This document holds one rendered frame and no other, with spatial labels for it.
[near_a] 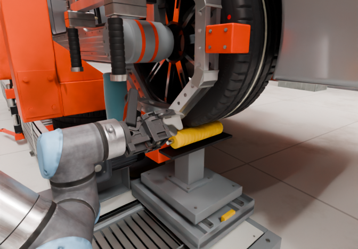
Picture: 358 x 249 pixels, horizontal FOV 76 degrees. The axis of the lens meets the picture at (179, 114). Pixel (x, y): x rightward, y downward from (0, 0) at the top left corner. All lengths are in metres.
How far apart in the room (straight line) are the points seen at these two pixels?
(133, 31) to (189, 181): 0.67
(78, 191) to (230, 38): 0.48
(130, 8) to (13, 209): 0.46
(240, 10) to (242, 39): 0.10
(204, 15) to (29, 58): 0.77
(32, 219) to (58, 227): 0.04
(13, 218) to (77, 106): 0.86
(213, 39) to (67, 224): 0.50
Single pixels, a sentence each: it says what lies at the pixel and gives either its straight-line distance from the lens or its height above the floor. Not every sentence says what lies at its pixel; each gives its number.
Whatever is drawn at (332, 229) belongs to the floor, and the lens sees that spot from 1.43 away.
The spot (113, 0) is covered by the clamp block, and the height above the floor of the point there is 0.93.
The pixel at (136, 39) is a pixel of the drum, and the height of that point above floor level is 0.86.
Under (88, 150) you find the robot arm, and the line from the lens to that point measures 0.50.
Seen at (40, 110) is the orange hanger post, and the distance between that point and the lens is 1.18.
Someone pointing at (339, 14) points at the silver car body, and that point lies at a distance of 0.64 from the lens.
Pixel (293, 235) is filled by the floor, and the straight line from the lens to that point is 1.30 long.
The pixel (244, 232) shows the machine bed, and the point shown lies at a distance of 1.13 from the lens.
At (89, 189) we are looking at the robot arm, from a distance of 0.54.
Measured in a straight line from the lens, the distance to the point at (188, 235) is 0.98.
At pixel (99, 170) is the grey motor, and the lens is 1.12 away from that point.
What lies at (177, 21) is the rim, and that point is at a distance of 0.90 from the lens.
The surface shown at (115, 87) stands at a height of 0.69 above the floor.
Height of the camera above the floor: 0.82
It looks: 16 degrees down
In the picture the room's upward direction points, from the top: straight up
